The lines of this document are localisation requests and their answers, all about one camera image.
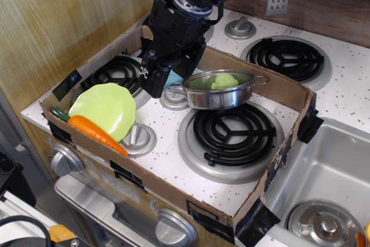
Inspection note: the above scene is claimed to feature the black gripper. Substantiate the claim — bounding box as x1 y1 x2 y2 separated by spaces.
141 0 213 98

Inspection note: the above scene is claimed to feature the orange toy carrot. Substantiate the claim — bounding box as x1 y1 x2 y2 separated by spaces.
51 107 128 156

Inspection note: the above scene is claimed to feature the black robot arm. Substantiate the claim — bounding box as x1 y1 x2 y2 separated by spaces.
140 0 229 98

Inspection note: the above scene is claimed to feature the light green plastic plate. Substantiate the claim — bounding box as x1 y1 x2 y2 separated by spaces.
68 83 136 142

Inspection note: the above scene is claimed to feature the light blue plastic bowl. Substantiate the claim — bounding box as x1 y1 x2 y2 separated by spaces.
164 71 183 88

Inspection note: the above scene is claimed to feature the silver middle stove knob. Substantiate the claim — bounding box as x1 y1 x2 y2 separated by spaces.
160 82 189 110

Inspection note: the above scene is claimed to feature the silver stove knob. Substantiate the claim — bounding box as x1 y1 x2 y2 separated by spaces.
160 82 189 110
121 123 157 158
224 16 257 40

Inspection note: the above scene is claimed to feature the front left black burner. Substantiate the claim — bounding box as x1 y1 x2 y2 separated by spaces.
71 54 151 110

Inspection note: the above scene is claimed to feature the small steel pot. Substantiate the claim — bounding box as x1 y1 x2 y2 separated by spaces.
180 69 269 110

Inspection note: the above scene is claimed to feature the green toy vegetable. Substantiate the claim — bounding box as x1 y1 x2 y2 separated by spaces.
211 73 239 90

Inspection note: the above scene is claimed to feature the silver front stove knob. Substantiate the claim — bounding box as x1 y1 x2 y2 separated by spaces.
121 123 157 158

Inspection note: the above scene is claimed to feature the silver rear stove knob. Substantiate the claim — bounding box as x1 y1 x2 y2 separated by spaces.
224 16 257 40

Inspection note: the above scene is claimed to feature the front right black burner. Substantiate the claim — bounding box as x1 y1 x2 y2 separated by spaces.
177 103 284 185

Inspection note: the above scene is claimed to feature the cardboard fence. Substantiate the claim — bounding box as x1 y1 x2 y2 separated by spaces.
41 27 315 246

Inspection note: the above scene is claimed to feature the rear right black burner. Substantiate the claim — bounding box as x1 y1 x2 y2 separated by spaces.
240 36 332 91

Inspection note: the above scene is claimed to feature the left oven dial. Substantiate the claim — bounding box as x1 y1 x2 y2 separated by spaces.
50 143 85 177

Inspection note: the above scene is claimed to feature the oven dial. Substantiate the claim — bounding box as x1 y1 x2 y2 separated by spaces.
50 143 85 177
155 208 198 247

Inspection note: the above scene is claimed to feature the right oven dial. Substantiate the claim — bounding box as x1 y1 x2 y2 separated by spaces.
155 208 198 247

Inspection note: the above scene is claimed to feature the steel sink basin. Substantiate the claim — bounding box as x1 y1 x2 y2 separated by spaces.
259 119 369 246

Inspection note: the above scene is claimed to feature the steel pot lid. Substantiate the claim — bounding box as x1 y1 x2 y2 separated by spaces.
285 199 368 246

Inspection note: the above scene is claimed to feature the silver oven door handle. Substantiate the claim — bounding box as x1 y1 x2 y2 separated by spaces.
55 175 158 246

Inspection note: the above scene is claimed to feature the black cable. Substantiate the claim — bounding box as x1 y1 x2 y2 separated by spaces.
0 215 53 247

